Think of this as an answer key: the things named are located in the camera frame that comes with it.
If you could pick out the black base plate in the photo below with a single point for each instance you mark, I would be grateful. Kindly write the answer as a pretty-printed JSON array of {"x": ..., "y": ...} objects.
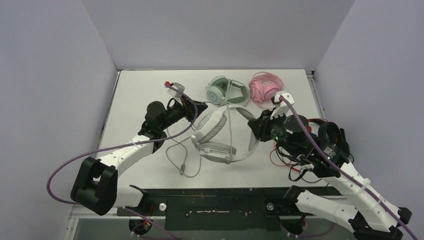
[{"x": 218, "y": 209}]

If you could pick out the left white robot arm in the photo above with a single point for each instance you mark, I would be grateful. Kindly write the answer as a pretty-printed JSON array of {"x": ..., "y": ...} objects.
[{"x": 96, "y": 184}]

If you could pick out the mint green headphones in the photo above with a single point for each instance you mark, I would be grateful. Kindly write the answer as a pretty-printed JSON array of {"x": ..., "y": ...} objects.
[{"x": 218, "y": 91}]

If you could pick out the pink cat-ear headphones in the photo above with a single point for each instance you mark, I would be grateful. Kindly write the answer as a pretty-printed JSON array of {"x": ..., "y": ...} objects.
[{"x": 263, "y": 86}]

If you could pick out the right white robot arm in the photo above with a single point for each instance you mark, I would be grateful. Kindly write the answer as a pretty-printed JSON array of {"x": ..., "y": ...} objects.
[{"x": 367, "y": 215}]

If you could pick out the white gaming headset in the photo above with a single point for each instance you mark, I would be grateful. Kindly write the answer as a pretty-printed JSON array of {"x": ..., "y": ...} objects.
[{"x": 213, "y": 138}]

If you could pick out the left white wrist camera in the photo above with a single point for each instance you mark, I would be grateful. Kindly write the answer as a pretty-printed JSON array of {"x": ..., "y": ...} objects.
[{"x": 175, "y": 90}]

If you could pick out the red and black headphones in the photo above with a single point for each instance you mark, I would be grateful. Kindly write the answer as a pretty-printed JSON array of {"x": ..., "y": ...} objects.
[{"x": 304, "y": 158}]

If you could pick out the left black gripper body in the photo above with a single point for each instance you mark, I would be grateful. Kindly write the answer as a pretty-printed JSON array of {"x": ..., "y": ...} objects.
[{"x": 177, "y": 112}]

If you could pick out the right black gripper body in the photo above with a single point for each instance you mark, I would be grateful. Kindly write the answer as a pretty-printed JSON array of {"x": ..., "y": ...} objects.
[{"x": 260, "y": 125}]

